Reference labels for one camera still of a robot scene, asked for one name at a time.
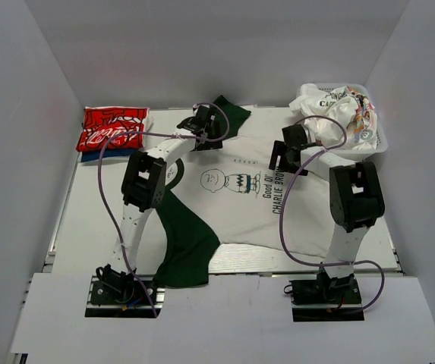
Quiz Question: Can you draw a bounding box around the white colourful print t shirt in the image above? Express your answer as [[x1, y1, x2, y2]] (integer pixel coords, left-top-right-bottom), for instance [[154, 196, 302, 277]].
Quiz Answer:
[[288, 83, 380, 151]]

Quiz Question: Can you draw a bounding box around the green and white t shirt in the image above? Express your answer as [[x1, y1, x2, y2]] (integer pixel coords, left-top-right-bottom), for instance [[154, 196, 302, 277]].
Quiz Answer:
[[153, 94, 339, 288]]

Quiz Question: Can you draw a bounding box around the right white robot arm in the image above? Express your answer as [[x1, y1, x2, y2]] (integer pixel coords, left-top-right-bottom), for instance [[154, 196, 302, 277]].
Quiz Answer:
[[269, 124, 385, 303]]

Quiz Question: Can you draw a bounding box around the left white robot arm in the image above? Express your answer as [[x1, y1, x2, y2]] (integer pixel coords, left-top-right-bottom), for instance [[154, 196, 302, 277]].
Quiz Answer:
[[96, 103, 231, 303]]

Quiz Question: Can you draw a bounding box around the folded white shirt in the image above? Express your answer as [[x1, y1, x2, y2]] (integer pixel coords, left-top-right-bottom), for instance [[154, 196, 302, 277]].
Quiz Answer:
[[141, 115, 154, 147]]

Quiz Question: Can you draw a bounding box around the white plastic basket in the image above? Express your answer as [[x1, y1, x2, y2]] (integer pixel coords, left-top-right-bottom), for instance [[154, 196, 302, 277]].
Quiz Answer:
[[296, 82, 389, 161]]

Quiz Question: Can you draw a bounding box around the folded red coca-cola shirt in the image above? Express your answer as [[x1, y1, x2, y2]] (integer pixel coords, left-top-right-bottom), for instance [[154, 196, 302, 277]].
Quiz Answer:
[[76, 106, 150, 152]]

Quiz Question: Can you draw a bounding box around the folded blue shirt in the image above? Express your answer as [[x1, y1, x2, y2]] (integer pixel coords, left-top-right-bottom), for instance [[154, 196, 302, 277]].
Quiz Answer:
[[80, 148, 137, 163]]

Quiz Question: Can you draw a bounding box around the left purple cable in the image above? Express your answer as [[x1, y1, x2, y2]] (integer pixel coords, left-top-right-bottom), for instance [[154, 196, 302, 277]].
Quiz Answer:
[[97, 102, 230, 318]]

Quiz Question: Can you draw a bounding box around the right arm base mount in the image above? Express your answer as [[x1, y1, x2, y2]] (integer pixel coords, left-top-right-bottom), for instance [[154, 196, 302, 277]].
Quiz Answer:
[[283, 269, 364, 322]]

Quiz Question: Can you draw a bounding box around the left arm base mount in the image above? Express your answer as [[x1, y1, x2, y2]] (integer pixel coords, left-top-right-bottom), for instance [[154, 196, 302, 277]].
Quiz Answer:
[[84, 265, 165, 319]]

